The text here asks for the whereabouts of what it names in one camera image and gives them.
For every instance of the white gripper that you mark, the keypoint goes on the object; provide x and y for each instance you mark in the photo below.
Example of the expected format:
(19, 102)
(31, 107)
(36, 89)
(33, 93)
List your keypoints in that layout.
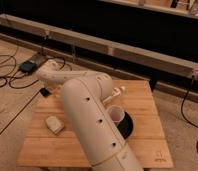
(117, 91)

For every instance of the black eraser block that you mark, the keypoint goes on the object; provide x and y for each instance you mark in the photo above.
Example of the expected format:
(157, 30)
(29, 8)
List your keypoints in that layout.
(44, 92)

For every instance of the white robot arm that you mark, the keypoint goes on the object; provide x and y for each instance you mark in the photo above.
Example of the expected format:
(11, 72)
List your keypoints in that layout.
(82, 98)

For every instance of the translucent plastic cup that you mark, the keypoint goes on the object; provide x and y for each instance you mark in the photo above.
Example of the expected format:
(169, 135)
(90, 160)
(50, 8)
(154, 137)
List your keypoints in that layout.
(116, 113)

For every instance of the black bowl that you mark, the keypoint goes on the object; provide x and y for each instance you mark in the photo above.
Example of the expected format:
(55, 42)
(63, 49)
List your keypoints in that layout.
(126, 126)

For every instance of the white rectangular block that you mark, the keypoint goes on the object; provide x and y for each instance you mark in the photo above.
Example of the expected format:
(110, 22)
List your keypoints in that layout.
(54, 124)

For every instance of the wooden table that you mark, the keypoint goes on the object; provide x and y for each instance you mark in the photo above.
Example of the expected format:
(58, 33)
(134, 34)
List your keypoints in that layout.
(42, 148)

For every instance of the wooden floor rail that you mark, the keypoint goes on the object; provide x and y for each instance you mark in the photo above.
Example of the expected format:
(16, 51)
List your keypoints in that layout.
(172, 73)

